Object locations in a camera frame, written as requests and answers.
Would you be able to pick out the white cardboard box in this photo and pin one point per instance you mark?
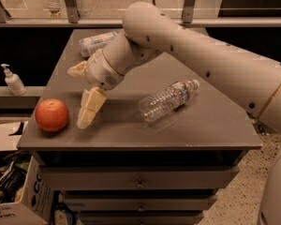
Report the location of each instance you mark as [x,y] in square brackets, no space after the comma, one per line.
[25,199]

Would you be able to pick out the clear plastic water bottle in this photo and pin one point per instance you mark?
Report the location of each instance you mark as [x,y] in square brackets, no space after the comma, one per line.
[167,100]

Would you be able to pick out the grey drawer cabinet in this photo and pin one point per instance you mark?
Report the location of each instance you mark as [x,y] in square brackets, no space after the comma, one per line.
[124,171]

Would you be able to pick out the white labelled bottle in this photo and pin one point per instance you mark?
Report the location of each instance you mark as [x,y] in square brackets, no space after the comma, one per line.
[90,44]

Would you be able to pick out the metal railing frame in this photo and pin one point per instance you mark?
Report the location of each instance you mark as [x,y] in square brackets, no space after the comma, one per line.
[189,13]

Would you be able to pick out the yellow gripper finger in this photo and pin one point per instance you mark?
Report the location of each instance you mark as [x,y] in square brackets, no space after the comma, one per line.
[91,102]
[78,70]

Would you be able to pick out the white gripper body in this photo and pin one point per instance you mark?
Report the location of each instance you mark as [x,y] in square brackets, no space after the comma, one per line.
[99,68]

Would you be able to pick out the red apple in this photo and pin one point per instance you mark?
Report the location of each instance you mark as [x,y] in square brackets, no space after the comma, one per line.
[52,114]

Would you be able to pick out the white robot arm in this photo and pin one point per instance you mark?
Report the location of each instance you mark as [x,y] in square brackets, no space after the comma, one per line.
[250,80]

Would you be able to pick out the white pump dispenser bottle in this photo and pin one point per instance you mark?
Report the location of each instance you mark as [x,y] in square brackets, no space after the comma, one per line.
[13,81]

